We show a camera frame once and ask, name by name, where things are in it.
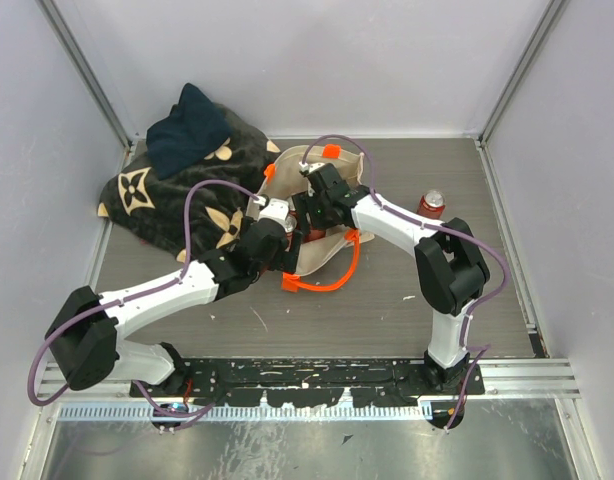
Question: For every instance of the beige canvas tote bag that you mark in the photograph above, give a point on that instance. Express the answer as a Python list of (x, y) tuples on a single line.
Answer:
[(282, 180)]

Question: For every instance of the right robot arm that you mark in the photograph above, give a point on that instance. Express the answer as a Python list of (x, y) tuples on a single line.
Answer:
[(451, 270)]

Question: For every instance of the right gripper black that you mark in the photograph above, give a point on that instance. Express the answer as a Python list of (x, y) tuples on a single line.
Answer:
[(304, 202)]

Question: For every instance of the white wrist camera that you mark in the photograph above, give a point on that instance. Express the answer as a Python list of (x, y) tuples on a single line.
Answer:
[(272, 209), (305, 169)]

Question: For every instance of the dark floral patterned blanket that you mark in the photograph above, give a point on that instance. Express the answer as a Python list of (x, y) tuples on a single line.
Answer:
[(153, 209)]

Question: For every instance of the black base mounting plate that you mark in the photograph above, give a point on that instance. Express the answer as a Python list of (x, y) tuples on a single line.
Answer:
[(303, 383)]

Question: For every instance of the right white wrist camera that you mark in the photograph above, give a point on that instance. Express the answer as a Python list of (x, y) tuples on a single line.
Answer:
[(305, 169)]

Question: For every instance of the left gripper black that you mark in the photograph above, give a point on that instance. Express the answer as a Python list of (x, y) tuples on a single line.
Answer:
[(287, 260)]

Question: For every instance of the navy blue cloth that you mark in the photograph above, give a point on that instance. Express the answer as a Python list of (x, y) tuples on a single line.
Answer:
[(194, 128)]

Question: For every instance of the red soda can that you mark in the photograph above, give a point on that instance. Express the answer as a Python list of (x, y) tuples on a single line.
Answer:
[(432, 204), (315, 234), (290, 225)]

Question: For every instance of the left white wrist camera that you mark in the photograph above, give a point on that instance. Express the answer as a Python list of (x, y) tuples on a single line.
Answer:
[(272, 209)]

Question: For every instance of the aluminium front rail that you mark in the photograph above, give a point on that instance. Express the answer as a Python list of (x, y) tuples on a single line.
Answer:
[(507, 379)]

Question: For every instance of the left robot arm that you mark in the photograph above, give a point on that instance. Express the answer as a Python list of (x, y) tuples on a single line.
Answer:
[(89, 336)]

